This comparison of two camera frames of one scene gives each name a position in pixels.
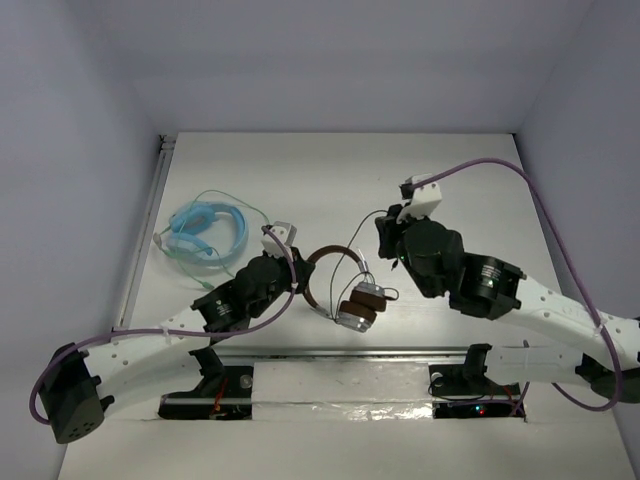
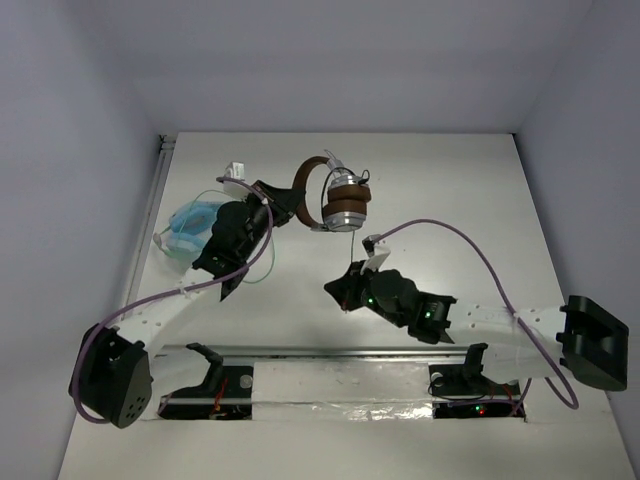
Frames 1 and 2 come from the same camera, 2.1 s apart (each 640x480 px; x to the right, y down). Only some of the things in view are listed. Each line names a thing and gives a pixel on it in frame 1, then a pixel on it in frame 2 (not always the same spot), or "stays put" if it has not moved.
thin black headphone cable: (340, 261) → (323, 195)
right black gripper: (389, 227) → (346, 287)
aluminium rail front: (342, 351) stays put
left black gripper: (301, 267) → (270, 201)
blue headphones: (190, 220) stays put
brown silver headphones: (358, 311) → (345, 195)
